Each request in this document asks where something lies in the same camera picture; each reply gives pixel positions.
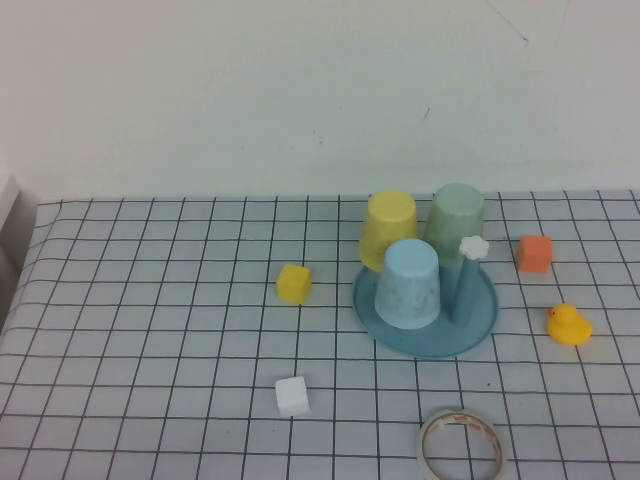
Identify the clear tape roll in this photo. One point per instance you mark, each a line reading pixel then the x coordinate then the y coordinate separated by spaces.
pixel 425 440

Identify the yellow rubber duck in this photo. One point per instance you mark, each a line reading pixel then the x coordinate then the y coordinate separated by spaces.
pixel 567 327

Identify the green plastic cup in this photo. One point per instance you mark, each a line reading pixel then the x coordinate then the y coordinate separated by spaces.
pixel 455 220

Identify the white cube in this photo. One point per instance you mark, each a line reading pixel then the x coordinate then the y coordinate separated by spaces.
pixel 291 397

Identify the yellow cube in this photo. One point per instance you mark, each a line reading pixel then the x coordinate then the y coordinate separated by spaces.
pixel 294 284

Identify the white side table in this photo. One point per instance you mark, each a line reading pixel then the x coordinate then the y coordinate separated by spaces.
pixel 12 225

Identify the orange cube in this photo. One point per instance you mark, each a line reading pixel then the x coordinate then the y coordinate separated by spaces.
pixel 535 254

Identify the white checkered tablecloth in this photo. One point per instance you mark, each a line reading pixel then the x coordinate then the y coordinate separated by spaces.
pixel 175 350

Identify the blue cup stand with pegs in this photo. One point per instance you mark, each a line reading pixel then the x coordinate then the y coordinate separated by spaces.
pixel 465 330

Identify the yellow plastic cup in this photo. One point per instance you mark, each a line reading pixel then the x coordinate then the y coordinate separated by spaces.
pixel 387 220

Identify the light blue plastic cup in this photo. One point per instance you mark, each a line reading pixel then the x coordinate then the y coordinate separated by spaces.
pixel 407 290

